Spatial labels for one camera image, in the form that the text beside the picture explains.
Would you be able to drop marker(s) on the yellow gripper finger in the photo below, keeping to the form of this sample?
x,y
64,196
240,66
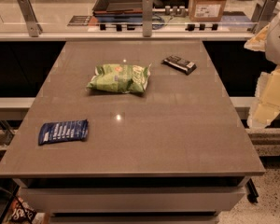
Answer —
x,y
258,41
266,106

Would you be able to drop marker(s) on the black rxbar chocolate bar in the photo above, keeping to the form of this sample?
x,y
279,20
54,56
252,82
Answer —
x,y
181,64

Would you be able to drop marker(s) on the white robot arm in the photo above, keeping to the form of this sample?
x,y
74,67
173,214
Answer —
x,y
272,52

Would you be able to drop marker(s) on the brown cardboard box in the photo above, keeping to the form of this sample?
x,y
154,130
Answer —
x,y
206,10

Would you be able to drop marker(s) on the glass barrier panel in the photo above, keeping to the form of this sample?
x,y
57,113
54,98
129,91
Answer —
x,y
79,16

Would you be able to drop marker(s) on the dark open tray box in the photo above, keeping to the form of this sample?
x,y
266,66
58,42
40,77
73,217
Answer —
x,y
117,7

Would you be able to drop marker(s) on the green chip bag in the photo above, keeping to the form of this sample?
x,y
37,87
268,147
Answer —
x,y
120,78

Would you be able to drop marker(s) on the blue snack bar wrapper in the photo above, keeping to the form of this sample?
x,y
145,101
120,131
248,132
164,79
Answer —
x,y
64,131

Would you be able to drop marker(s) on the white drawer cabinet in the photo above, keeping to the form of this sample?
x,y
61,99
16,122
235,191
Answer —
x,y
193,205

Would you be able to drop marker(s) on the red snack bag on floor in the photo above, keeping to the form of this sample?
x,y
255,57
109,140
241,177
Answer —
x,y
20,212

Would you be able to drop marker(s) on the right metal glass bracket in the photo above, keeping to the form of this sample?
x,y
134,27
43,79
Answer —
x,y
264,13

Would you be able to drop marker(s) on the metal glass bracket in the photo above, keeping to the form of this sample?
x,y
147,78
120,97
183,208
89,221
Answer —
x,y
147,6
32,24
264,13

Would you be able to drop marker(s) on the middle metal glass bracket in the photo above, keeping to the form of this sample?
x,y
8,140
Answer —
x,y
147,6

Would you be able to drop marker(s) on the left metal glass bracket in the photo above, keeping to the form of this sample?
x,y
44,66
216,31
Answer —
x,y
32,24

